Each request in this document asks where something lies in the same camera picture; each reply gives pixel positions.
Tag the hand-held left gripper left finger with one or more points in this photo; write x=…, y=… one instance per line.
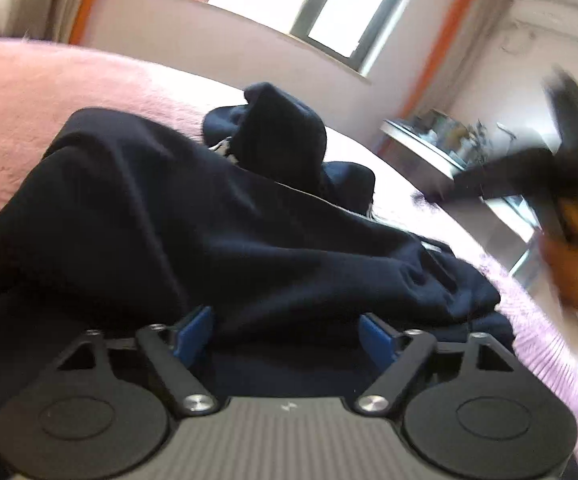
x=194, y=334

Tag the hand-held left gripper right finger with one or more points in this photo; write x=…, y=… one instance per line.
x=376, y=336

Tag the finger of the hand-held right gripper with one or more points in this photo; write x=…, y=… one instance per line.
x=494, y=172

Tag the dark navy garment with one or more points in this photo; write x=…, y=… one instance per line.
x=219, y=235

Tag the person's right hand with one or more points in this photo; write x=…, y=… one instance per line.
x=571, y=270

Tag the pink quilted bedspread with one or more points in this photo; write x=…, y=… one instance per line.
x=44, y=110

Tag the beige curtain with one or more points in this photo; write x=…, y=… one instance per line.
x=76, y=0

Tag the white wall shelf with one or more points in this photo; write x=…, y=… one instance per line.
x=434, y=152

